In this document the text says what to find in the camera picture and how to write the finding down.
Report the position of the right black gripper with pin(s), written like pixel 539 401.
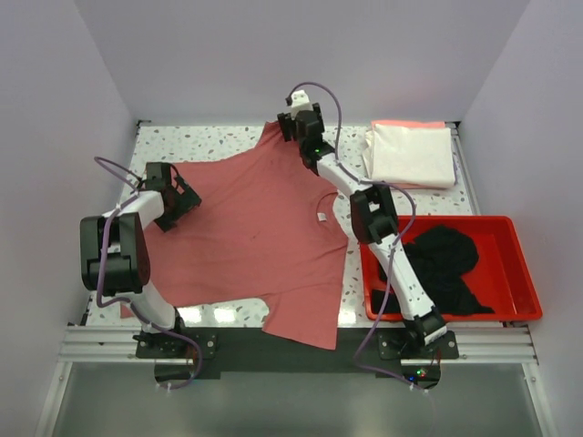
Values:
pixel 287 124

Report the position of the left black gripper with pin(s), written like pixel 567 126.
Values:
pixel 187 201

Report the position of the pink polo shirt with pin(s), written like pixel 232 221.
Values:
pixel 264 229

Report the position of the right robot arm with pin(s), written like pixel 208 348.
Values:
pixel 373 217

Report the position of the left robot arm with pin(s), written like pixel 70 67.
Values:
pixel 114 257

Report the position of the folded white t shirt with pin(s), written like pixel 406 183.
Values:
pixel 410 156

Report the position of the folded light pink shirt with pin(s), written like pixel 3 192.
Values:
pixel 407 124

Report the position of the black clothes in bin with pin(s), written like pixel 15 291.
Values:
pixel 440 257

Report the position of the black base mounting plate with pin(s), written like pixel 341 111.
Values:
pixel 354 351

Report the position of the red plastic bin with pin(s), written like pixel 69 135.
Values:
pixel 500 279

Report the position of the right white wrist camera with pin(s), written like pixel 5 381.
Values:
pixel 298 100

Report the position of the aluminium front rail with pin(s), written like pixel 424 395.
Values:
pixel 481 345

